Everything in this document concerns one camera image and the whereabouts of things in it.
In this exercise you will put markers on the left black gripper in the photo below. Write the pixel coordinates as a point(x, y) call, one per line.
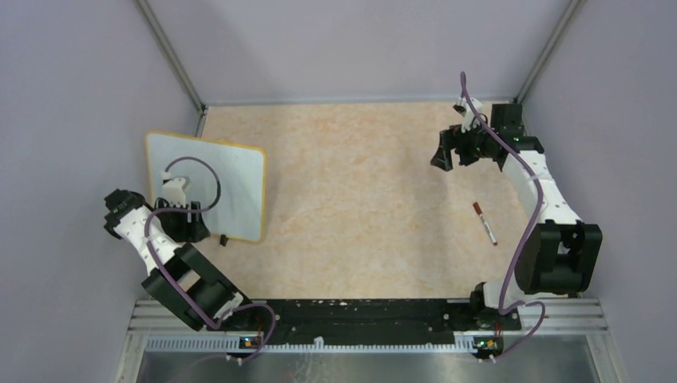
point(183, 234)

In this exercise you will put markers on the red-capped whiteboard marker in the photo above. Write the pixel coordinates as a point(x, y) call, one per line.
point(485, 223)

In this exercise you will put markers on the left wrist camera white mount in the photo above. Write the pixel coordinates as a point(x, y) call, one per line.
point(174, 189)

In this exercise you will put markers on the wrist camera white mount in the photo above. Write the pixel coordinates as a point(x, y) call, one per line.
point(174, 189)
point(471, 119)

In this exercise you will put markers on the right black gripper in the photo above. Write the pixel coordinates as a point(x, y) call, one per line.
point(449, 140)

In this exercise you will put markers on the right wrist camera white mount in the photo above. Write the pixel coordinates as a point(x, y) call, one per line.
point(471, 119)

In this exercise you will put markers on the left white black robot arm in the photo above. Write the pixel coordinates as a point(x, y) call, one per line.
point(180, 277)

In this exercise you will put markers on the aluminium frame rail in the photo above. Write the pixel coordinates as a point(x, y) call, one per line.
point(553, 318)

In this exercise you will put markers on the white cable duct strip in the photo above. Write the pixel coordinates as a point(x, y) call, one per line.
point(235, 344)

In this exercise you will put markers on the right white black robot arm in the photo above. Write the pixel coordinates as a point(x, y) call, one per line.
point(557, 254)

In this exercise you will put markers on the yellow-framed whiteboard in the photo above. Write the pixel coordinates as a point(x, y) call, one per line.
point(241, 171)

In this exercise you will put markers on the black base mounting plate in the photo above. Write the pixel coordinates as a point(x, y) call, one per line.
point(371, 321)

